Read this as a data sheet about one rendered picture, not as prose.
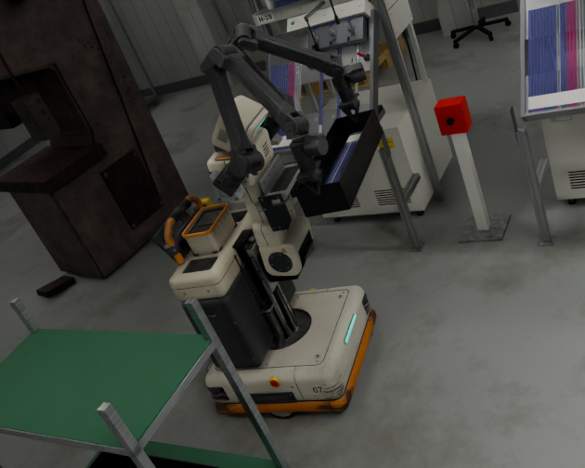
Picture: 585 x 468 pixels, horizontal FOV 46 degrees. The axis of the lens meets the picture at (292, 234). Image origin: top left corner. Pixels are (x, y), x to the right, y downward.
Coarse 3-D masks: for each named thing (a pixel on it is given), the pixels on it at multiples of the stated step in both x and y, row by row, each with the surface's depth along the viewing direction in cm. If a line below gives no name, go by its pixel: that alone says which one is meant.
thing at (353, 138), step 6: (360, 132) 274; (348, 138) 273; (354, 138) 271; (348, 144) 268; (354, 144) 266; (342, 150) 265; (348, 150) 263; (342, 156) 261; (348, 156) 258; (336, 162) 258; (342, 162) 256; (336, 168) 253; (342, 168) 251; (330, 174) 252; (336, 174) 249; (330, 180) 247; (336, 180) 245
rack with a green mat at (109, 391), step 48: (48, 336) 250; (96, 336) 237; (144, 336) 226; (192, 336) 215; (0, 384) 234; (48, 384) 222; (96, 384) 212; (144, 384) 203; (240, 384) 219; (0, 432) 214; (48, 432) 200; (96, 432) 192; (144, 432) 184
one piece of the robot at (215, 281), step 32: (192, 256) 293; (224, 256) 284; (192, 288) 281; (224, 288) 278; (256, 288) 298; (288, 288) 328; (192, 320) 292; (224, 320) 286; (256, 320) 297; (288, 320) 315; (256, 352) 294
